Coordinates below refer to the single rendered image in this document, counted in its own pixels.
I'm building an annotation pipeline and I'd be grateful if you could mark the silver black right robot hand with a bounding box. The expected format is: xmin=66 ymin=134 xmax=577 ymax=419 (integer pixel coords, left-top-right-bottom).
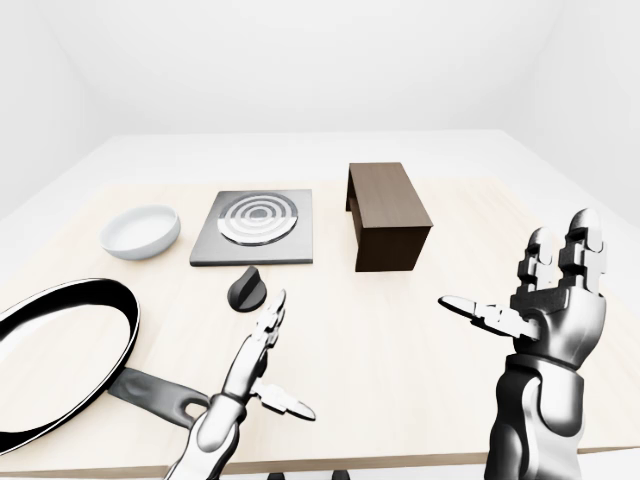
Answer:
xmin=438 ymin=208 xmax=608 ymax=371

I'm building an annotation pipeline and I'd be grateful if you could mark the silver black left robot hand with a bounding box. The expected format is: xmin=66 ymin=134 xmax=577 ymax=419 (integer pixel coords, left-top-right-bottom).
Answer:
xmin=219 ymin=288 xmax=317 ymax=422

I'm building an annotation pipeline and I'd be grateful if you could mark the round black stove knob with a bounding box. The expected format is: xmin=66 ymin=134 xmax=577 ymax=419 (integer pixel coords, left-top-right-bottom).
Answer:
xmin=226 ymin=265 xmax=269 ymax=314

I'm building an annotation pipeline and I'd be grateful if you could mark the flat dark stove plate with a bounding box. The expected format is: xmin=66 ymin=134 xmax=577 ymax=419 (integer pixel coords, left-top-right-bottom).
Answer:
xmin=189 ymin=188 xmax=315 ymax=268

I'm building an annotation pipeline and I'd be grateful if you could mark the white bowl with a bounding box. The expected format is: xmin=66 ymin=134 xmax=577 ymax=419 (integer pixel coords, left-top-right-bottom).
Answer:
xmin=99 ymin=204 xmax=182 ymax=262

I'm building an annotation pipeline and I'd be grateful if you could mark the black frying pan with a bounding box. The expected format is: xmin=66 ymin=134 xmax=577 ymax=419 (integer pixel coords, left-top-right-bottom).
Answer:
xmin=0 ymin=277 xmax=211 ymax=457

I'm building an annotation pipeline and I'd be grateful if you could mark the dark brown wooden box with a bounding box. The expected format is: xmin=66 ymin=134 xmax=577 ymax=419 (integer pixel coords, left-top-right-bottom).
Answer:
xmin=345 ymin=161 xmax=433 ymax=274

